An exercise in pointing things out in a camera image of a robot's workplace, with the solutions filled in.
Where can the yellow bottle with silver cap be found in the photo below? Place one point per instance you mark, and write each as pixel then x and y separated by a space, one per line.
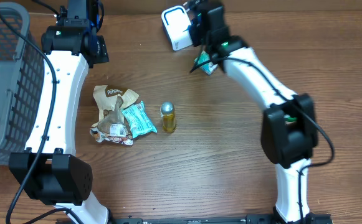
pixel 167 111

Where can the teal white large packet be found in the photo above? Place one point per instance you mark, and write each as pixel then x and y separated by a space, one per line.
pixel 139 122

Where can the teal white small packet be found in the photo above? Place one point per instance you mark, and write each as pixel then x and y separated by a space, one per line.
pixel 208 68

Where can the brown snack package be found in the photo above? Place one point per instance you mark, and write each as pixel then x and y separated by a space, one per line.
pixel 111 125

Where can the green lid white jar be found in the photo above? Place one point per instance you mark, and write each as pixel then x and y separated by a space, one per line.
pixel 289 119

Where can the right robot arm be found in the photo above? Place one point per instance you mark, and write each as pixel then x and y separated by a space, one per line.
pixel 288 132

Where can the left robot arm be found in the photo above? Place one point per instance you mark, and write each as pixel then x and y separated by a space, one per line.
pixel 48 169

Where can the white barcode scanner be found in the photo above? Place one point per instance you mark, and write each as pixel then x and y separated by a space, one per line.
pixel 176 22

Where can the grey plastic shopping basket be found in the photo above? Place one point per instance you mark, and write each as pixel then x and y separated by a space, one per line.
pixel 21 79

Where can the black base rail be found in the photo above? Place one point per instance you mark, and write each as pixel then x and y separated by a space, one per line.
pixel 249 219

